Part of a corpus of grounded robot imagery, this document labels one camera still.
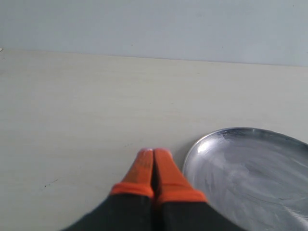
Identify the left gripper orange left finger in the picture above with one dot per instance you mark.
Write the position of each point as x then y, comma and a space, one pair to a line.
129, 203

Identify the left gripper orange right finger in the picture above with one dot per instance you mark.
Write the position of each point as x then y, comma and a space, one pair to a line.
179, 206

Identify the round steel plate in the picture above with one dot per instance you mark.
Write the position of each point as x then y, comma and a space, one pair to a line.
257, 178

